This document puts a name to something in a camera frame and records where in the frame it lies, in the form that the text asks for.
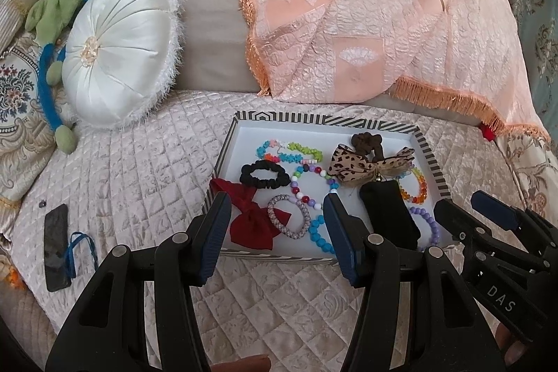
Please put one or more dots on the teal floral curtain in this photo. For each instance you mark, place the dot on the teal floral curtain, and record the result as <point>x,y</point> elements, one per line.
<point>536,27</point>

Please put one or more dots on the white round satin cushion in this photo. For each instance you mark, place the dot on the white round satin cushion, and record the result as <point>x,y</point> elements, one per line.
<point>117,49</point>

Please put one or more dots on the red fabric bow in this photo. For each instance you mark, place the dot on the red fabric bow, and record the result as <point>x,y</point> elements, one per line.
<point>253,219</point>

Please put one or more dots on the person's right hand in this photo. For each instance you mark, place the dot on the person's right hand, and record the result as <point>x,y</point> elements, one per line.
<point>510,350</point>

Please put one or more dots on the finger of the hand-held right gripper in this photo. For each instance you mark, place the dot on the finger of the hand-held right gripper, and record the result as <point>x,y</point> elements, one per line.
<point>497,213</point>
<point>457,224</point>

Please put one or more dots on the black smartphone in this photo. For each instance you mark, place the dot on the black smartphone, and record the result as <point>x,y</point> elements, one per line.
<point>56,245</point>

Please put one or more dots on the green and blue plush toy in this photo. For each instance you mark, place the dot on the green and blue plush toy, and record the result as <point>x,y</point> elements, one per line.
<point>46,93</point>

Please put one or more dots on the person's left hand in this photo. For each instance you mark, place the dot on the person's left hand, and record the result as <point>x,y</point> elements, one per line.
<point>244,364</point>

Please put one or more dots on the beige floral fabric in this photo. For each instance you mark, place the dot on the beige floral fabric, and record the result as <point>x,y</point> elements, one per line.
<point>532,180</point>

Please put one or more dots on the orange tassel trim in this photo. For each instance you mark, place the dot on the orange tassel trim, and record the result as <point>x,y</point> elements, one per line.
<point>13,274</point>

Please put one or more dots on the black velvet hair clip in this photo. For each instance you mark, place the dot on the black velvet hair clip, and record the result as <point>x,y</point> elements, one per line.
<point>388,215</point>

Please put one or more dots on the peach fringed blanket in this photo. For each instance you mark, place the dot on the peach fringed blanket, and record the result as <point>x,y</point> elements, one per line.
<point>370,6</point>

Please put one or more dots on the leopard print bow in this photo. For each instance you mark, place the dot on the leopard print bow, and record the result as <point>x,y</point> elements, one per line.
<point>348,165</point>

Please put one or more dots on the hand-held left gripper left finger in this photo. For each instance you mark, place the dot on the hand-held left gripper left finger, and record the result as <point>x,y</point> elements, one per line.
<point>218,232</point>

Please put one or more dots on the brown scrunchie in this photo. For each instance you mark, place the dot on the brown scrunchie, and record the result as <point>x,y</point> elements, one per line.
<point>366,140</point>

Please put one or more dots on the black scrunchie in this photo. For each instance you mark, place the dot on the black scrunchie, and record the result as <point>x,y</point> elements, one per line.
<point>279,179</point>

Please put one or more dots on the striped cardboard box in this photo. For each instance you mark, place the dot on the striped cardboard box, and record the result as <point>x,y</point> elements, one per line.
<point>248,149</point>

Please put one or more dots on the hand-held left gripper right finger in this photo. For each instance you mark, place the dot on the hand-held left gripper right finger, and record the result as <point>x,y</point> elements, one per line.
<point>344,241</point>

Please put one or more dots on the small red object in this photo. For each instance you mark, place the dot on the small red object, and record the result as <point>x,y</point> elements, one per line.
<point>488,132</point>

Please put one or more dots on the beige quilted bedspread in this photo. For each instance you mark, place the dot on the beige quilted bedspread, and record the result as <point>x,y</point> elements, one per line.
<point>152,180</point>

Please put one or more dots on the floral embroidered cushion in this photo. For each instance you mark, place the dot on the floral embroidered cushion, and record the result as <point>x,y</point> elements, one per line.
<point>22,136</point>

